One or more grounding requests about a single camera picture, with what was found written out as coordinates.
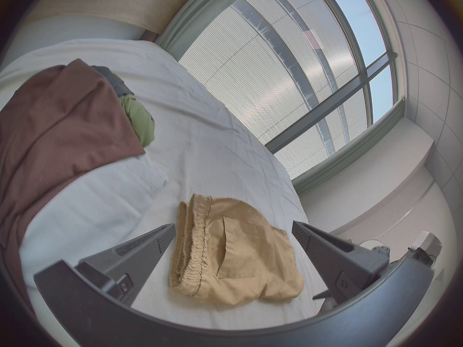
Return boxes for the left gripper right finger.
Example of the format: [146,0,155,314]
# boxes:
[292,221,390,304]

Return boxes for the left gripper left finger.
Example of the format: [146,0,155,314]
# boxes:
[77,223,177,306]

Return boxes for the tan shorts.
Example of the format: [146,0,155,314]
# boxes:
[169,193,305,306]

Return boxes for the bed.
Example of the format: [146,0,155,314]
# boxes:
[0,0,320,330]

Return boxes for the white garment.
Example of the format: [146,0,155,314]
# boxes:
[18,154,169,277]

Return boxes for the green garment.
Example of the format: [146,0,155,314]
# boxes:
[119,95,156,147]

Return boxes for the brown garment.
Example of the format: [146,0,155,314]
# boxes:
[0,58,146,310]

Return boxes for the black garment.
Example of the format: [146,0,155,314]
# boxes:
[90,65,135,98]

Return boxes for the window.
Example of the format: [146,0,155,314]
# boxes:
[179,0,403,180]

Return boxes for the grey-green curtain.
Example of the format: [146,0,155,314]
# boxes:
[155,0,276,61]

